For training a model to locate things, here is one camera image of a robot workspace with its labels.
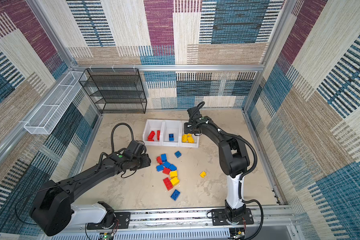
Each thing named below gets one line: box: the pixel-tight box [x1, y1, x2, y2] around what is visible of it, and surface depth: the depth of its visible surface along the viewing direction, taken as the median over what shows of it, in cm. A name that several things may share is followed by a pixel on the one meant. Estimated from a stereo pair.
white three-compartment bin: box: [142, 119, 201, 148], surface depth 104 cm
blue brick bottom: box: [170, 189, 181, 201], surface depth 82 cm
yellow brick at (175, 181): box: [170, 176, 180, 186], surface depth 85 cm
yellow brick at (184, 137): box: [181, 134, 188, 143], surface depth 101 cm
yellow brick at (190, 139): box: [187, 136, 195, 144], surface depth 102 cm
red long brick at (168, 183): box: [163, 177, 174, 191], surface depth 85 cm
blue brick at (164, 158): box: [161, 153, 168, 163], surface depth 94 cm
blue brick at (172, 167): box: [168, 164, 177, 171], surface depth 91 cm
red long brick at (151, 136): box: [147, 130, 156, 142], surface depth 106 cm
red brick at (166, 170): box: [162, 167, 171, 175], surface depth 91 cm
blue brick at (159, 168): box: [156, 164, 164, 172], surface depth 91 cm
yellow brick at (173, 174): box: [170, 170, 178, 179], surface depth 88 cm
